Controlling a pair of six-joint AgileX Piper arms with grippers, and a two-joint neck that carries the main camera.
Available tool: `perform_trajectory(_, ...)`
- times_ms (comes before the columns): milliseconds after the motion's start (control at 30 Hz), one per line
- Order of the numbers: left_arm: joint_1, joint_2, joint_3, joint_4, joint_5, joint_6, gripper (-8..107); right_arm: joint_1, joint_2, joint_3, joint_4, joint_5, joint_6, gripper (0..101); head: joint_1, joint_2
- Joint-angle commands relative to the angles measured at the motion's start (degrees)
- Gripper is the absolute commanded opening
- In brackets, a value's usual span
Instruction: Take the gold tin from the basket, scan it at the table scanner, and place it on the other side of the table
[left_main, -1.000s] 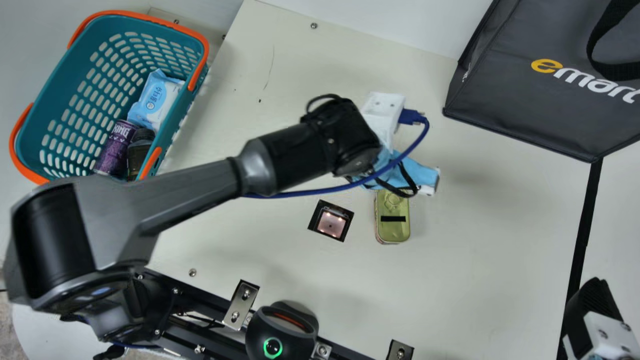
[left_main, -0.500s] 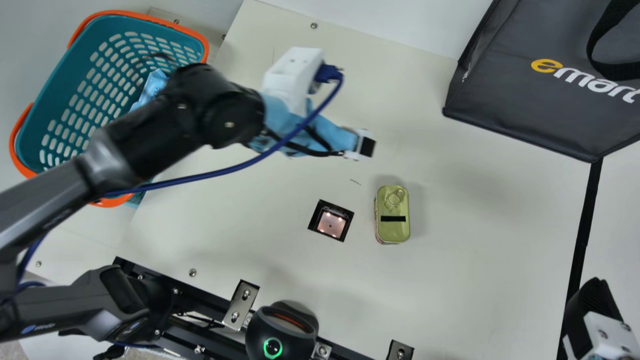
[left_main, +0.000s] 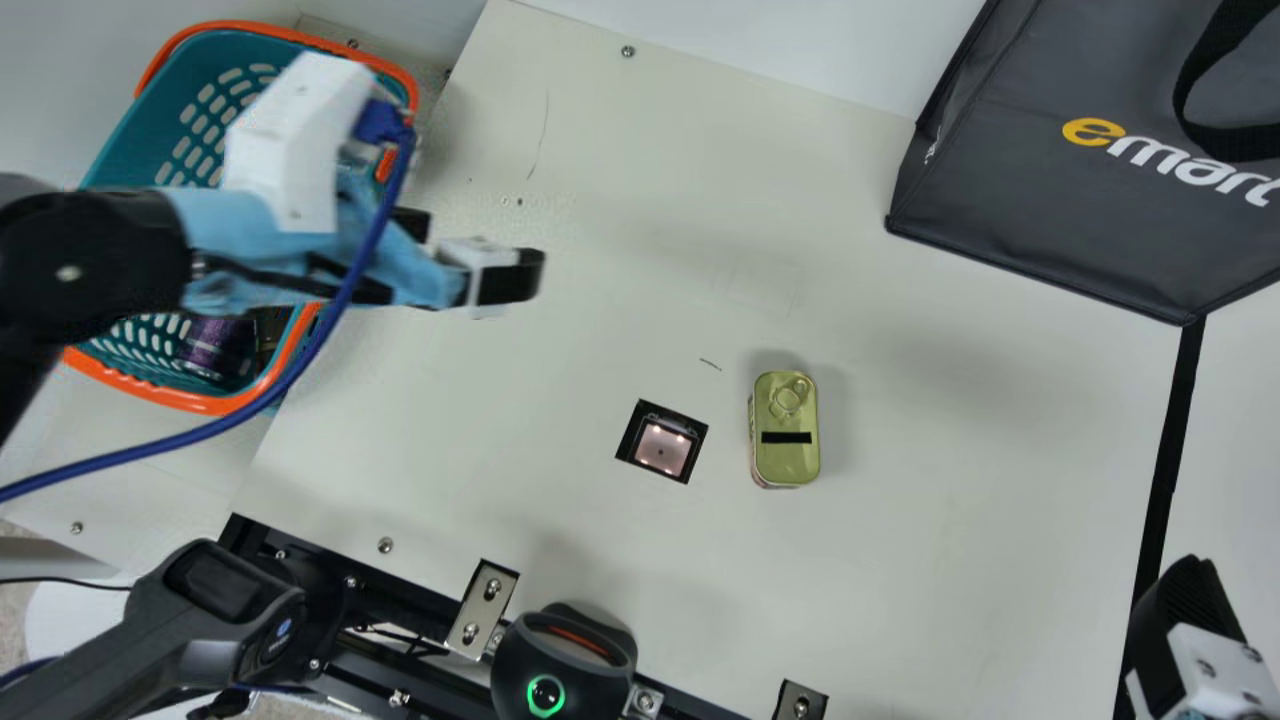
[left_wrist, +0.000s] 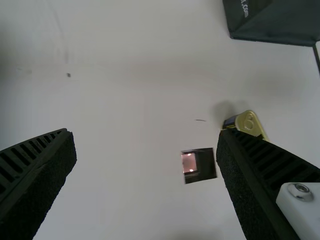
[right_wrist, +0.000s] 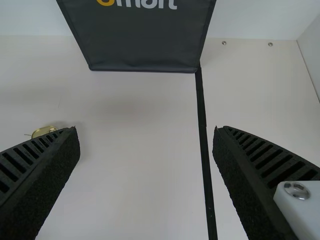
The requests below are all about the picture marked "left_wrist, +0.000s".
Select small square scanner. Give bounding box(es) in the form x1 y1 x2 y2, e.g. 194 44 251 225
180 147 217 185

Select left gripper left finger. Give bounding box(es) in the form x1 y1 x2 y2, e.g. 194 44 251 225
0 128 78 240

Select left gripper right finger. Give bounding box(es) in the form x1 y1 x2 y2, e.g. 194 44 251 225
215 129 320 240

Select black strip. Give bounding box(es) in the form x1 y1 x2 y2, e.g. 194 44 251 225
312 41 320 76

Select dark grey bag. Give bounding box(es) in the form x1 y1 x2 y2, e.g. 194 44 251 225
221 0 320 48

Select gold rectangular tin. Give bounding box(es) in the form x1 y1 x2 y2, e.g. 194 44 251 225
221 109 270 141

